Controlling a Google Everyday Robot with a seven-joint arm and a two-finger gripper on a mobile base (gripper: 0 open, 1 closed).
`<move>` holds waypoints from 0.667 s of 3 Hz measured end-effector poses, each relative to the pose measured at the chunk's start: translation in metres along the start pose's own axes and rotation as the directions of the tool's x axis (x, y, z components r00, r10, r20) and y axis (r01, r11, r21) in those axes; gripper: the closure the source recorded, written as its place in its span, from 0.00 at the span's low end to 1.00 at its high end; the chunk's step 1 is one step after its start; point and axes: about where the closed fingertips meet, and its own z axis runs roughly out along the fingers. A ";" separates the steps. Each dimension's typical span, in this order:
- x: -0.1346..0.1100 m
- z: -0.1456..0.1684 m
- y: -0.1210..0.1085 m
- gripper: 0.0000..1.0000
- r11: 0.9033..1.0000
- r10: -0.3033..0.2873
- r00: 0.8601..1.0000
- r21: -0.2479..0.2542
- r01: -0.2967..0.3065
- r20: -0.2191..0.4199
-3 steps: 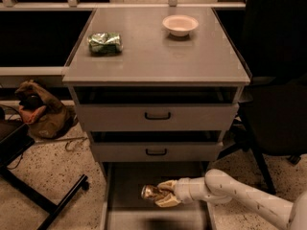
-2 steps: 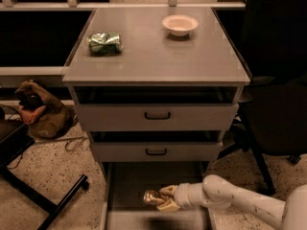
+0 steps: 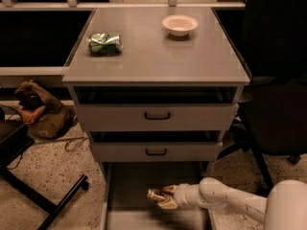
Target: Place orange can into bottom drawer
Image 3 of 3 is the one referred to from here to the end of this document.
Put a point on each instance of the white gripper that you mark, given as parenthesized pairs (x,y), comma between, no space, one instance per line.
(181,195)

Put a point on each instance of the crushed orange soda can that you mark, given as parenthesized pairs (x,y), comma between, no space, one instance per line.
(155,195)

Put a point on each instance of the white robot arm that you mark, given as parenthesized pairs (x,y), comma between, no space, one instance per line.
(285,207)

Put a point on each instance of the bottom grey open drawer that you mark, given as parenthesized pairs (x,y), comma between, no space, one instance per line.
(126,206)

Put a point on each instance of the middle grey drawer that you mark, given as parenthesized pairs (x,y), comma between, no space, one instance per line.
(156,152)

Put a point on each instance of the grey drawer cabinet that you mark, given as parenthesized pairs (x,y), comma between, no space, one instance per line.
(156,67)

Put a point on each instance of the top grey drawer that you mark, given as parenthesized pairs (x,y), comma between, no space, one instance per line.
(155,117)

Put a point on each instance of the crushed green soda can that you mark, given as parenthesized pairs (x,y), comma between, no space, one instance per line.
(104,43)

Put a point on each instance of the brown bag on floor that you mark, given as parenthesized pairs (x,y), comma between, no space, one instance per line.
(50,121)

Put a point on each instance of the black headphones on bag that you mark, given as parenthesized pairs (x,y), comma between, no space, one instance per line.
(31,102)

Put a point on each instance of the white bowl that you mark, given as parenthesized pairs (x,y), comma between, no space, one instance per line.
(180,25)

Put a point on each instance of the black office chair right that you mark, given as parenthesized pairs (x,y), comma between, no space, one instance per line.
(273,110)

